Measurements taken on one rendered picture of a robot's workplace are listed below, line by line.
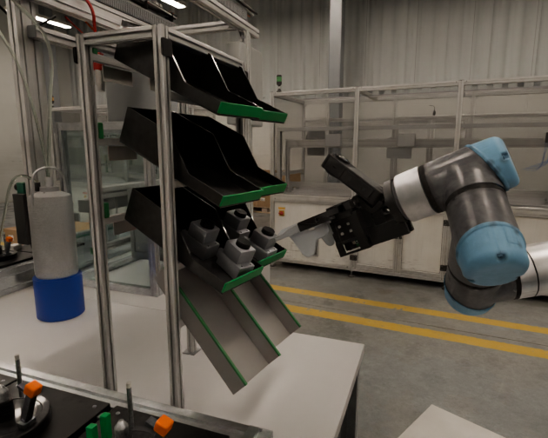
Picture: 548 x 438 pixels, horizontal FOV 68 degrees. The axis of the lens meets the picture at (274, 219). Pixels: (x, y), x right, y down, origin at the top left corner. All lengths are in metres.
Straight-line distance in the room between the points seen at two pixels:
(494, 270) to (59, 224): 1.32
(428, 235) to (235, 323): 3.70
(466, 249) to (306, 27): 9.43
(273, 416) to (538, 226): 3.79
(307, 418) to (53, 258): 0.99
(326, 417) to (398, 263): 3.67
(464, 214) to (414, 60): 8.60
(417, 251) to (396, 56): 5.46
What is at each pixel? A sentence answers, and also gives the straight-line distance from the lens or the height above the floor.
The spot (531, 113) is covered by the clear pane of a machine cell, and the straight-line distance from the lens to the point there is 4.43.
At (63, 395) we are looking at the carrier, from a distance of 0.97.
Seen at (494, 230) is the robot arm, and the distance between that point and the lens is 0.54.
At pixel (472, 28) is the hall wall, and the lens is 9.15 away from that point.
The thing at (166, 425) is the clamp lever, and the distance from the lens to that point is 0.66.
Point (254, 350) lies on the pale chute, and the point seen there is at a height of 1.02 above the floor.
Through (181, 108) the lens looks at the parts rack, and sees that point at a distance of 1.13.
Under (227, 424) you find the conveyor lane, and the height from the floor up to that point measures 0.96.
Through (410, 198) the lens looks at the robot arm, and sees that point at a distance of 0.61.
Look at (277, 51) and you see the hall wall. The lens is 10.02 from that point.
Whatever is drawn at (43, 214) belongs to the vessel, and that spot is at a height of 1.24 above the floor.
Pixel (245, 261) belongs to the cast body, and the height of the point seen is 1.23.
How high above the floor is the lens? 1.45
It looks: 10 degrees down
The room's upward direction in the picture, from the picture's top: straight up
